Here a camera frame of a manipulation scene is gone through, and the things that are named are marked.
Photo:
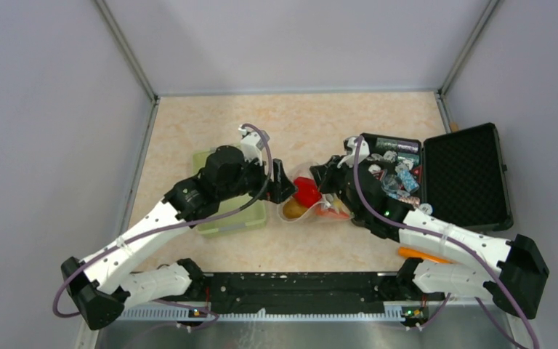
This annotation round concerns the green perforated plastic basket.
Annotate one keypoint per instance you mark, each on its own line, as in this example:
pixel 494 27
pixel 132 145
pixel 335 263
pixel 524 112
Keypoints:
pixel 251 218

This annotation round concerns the black case with poker chips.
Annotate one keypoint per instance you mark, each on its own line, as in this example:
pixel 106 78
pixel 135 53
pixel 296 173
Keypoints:
pixel 461 174

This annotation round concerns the clear polka dot zip bag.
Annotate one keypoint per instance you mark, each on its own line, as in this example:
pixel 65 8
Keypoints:
pixel 303 170

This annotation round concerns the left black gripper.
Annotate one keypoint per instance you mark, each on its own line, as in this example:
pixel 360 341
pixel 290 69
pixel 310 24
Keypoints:
pixel 281 187

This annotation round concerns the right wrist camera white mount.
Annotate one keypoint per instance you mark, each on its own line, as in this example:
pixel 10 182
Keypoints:
pixel 357 150

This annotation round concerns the brown potato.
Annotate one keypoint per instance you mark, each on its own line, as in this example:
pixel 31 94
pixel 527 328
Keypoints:
pixel 293 210

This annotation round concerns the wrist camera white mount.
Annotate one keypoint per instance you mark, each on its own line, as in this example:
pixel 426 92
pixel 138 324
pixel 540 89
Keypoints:
pixel 252 144
pixel 357 150

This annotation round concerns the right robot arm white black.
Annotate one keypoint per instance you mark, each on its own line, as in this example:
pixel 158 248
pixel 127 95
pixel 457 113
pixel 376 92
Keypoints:
pixel 512 273

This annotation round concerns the yellow lemon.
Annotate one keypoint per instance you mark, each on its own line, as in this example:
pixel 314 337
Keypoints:
pixel 339 207

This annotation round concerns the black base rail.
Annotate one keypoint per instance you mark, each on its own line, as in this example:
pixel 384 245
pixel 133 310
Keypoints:
pixel 310 293

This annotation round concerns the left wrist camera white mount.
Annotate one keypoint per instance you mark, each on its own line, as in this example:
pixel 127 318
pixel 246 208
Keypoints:
pixel 252 144

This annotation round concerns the orange handled tool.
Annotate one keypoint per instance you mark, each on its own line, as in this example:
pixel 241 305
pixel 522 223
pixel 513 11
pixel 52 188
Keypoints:
pixel 412 253

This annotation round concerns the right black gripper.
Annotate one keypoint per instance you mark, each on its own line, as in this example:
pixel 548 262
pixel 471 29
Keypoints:
pixel 328 171

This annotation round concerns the red bell pepper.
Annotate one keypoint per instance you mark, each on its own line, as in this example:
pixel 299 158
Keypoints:
pixel 308 193

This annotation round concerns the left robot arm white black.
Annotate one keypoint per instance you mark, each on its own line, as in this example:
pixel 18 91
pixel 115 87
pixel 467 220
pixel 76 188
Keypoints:
pixel 103 285

